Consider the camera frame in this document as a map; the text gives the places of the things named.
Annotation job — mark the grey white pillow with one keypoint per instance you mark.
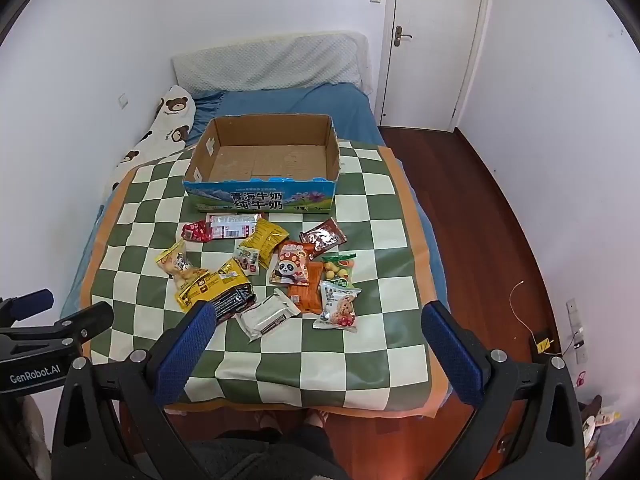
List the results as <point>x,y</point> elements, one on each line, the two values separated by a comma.
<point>270,62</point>

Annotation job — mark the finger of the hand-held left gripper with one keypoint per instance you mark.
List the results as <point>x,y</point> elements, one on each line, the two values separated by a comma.
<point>31,303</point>
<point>85,322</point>

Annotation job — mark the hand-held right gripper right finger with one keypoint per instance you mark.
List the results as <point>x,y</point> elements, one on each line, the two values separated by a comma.
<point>452,355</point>

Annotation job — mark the small clear pastry packet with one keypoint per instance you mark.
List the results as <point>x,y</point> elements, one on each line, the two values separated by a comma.
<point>247,260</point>

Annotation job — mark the cardboard box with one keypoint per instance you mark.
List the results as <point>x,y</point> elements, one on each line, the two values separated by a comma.
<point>265,160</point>

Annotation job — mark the white wall socket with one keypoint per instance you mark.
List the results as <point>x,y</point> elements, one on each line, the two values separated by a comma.
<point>123,100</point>

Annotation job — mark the person's right foot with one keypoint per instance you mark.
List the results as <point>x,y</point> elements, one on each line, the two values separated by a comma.
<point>317,417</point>

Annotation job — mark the bed with blue sheet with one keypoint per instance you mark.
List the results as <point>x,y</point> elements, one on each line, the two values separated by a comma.
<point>300,105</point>

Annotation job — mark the person's foot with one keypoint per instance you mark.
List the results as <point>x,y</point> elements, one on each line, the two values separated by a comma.
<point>270,417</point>
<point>317,417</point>

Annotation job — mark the red white snack packet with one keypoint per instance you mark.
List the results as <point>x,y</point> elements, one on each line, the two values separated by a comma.
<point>232,226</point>

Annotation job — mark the puffy yellow snack packet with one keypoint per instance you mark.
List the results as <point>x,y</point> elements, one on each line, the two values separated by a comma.
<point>267,237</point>

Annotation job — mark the brown snack packet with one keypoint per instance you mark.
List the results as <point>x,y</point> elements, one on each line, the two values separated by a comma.
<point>322,235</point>

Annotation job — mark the white bar snack packet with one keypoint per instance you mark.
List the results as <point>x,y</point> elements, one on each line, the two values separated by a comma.
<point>265,317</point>

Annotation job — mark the yellow bun snack packet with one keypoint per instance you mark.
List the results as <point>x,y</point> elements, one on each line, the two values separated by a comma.
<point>177,265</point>

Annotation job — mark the pile of plastic bags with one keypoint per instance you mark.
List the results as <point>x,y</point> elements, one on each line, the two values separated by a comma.
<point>602,425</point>

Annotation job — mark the black bar snack packet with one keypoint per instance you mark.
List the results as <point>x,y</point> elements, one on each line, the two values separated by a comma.
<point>235,301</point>

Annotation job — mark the small red snack packet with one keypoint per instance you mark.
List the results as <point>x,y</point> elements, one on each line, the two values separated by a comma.
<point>195,232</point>

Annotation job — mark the white cookie snack packet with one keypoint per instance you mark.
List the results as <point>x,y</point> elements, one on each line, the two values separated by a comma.
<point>337,307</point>

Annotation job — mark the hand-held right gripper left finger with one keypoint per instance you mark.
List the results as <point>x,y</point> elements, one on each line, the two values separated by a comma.
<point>186,355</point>

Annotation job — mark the green snack packet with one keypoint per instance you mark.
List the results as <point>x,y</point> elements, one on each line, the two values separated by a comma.
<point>339,267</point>

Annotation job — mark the green white checkered mat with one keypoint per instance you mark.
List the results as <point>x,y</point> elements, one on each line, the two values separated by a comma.
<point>380,270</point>

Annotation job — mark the flat orange snack packet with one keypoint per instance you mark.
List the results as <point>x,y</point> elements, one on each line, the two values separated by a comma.
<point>307,297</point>

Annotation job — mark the large yellow snack packet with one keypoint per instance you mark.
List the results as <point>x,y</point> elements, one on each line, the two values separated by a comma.
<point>220,280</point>

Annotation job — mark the bear print pillow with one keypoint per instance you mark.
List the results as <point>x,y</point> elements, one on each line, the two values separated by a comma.
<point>165,120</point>

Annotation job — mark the orange panda snack packet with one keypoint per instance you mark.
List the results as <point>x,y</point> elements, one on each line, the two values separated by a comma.
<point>290,265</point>

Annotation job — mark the white wall outlet panel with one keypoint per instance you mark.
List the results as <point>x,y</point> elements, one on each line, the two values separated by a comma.
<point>575,330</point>

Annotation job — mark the person's left foot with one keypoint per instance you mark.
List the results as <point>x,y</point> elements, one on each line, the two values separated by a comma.
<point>270,417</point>

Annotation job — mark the white door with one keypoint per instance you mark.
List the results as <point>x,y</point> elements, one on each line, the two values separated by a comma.
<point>435,75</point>

